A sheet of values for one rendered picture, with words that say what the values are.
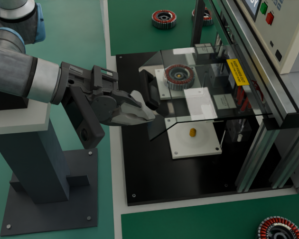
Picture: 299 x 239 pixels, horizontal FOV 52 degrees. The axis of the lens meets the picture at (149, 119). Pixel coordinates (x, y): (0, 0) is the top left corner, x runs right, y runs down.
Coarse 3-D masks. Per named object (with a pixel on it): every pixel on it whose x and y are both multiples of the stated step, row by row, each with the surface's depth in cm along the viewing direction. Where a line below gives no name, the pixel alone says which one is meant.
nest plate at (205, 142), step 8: (176, 128) 98; (184, 128) 98; (200, 128) 98; (208, 128) 98; (168, 136) 96; (176, 136) 96; (184, 136) 96; (200, 136) 96; (208, 136) 96; (216, 136) 96; (176, 144) 94; (184, 144) 94; (192, 144) 94; (200, 144) 94; (208, 144) 94; (216, 144) 94; (176, 152) 92; (184, 152) 92; (192, 152) 92; (200, 152) 92; (208, 152) 92; (216, 152) 92
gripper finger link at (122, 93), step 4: (112, 92) 57; (116, 92) 58; (120, 92) 58; (124, 92) 59; (112, 96) 58; (116, 96) 58; (120, 96) 58; (124, 96) 58; (128, 96) 59; (116, 100) 58; (120, 100) 59; (124, 100) 59; (128, 100) 59; (132, 100) 59; (120, 104) 60; (132, 104) 60; (136, 104) 60; (140, 104) 61
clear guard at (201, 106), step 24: (192, 48) 79; (216, 48) 79; (168, 72) 73; (192, 72) 73; (216, 72) 73; (168, 96) 68; (192, 96) 68; (216, 96) 68; (240, 96) 68; (168, 120) 65; (192, 120) 63
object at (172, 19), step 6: (156, 12) 140; (162, 12) 141; (168, 12) 141; (156, 18) 137; (162, 18) 139; (168, 18) 142; (174, 18) 137; (156, 24) 138; (162, 24) 136; (168, 24) 136; (174, 24) 139
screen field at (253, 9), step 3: (246, 0) 78; (249, 0) 76; (252, 0) 75; (255, 0) 73; (258, 0) 72; (249, 3) 77; (252, 3) 75; (255, 3) 73; (249, 6) 77; (252, 6) 75; (255, 6) 73; (252, 9) 75; (255, 9) 73; (255, 12) 74
